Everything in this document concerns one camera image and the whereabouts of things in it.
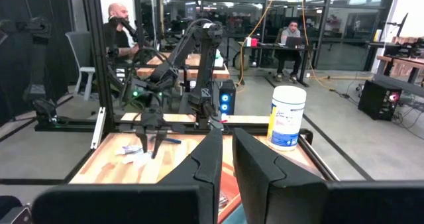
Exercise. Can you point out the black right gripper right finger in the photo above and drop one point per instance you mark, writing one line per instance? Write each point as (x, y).
(265, 191)

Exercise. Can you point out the blue disposable razor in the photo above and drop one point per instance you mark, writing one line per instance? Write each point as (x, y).
(174, 140)

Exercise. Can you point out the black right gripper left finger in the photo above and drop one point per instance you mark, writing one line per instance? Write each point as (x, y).
(205, 171)

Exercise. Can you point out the grey laptop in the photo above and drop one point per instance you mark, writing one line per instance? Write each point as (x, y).
(293, 41)

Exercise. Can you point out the white office chair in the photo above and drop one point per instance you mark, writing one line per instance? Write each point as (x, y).
(77, 51)

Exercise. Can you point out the silver aluminium strut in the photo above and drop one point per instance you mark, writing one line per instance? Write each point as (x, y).
(98, 128)

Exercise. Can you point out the white disinfecting wipes canister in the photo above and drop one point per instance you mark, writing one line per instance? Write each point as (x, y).
(286, 118)

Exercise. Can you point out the person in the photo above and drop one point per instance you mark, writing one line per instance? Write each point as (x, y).
(289, 48)
(116, 35)

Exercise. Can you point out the black monitor on arm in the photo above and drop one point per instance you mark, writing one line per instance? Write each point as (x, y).
(401, 23)

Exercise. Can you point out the red and white box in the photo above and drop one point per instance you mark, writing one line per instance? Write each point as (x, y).
(251, 41)

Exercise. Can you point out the black computer tower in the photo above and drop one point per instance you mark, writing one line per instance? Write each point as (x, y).
(377, 99)
(228, 98)

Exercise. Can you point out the black office desk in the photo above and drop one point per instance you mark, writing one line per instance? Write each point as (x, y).
(265, 46)

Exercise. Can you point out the wooden workbench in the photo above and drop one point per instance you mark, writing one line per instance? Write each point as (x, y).
(404, 61)

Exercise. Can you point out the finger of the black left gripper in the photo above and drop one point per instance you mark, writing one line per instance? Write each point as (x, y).
(143, 141)
(158, 142)

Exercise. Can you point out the black aluminium frame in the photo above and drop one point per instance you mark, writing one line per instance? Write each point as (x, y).
(99, 51)

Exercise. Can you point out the white tube blue print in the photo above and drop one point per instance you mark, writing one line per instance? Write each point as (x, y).
(129, 149)

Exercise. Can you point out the teal plastic bin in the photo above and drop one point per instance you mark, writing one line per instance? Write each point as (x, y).
(236, 217)

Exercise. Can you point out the orange plastic bin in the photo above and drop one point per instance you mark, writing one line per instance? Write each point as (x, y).
(232, 181)

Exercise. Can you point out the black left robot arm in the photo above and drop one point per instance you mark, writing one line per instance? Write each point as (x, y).
(202, 68)

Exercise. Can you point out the wooden workshop table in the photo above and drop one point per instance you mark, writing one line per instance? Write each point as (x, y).
(155, 72)

